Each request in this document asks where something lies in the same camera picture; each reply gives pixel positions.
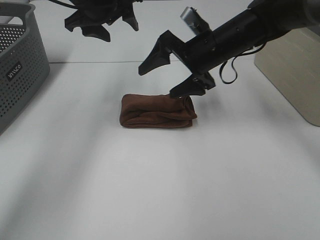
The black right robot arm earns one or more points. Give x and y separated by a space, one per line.
261 22

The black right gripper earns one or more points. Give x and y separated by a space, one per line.
200 54

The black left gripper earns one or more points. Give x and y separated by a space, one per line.
92 14

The grey perforated plastic basket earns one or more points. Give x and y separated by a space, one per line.
24 64

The beige storage box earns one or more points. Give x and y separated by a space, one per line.
292 64

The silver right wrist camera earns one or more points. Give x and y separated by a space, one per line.
194 21

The brown towel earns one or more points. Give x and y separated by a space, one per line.
156 111

